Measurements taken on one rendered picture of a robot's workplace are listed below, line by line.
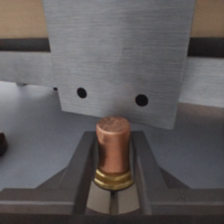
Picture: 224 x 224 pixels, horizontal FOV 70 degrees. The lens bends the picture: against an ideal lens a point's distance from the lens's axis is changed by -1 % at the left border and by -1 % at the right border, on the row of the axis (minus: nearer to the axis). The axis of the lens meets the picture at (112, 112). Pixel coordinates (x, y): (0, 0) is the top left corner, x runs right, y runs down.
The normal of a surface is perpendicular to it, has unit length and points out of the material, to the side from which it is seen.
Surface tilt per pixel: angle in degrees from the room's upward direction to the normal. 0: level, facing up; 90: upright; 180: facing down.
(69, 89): 90
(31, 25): 90
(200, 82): 90
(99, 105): 90
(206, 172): 180
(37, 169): 180
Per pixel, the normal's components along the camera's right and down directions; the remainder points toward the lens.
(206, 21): -0.36, 0.43
